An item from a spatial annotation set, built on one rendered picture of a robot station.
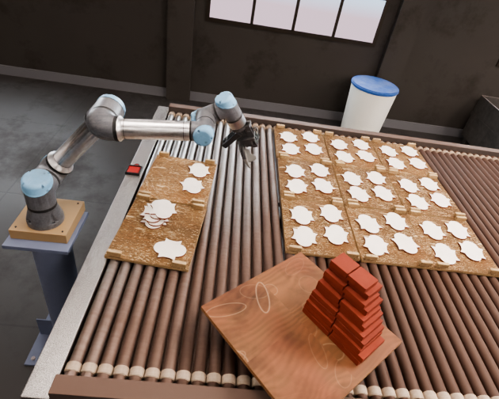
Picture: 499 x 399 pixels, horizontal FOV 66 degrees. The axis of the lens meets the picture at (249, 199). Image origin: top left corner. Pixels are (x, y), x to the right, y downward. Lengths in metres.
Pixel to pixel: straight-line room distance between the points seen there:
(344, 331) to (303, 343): 0.14
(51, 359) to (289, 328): 0.77
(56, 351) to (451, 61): 5.30
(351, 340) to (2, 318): 2.10
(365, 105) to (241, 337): 3.87
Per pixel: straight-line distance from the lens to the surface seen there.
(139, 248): 1.70
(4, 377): 2.57
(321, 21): 5.06
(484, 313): 1.99
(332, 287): 1.32
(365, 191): 2.31
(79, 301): 1.58
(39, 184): 1.75
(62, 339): 1.50
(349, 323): 1.31
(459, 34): 5.66
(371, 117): 4.89
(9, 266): 3.08
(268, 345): 1.32
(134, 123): 1.49
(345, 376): 1.34
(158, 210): 1.81
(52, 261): 1.99
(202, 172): 2.14
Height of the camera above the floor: 2.14
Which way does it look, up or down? 37 degrees down
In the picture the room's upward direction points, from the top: 11 degrees clockwise
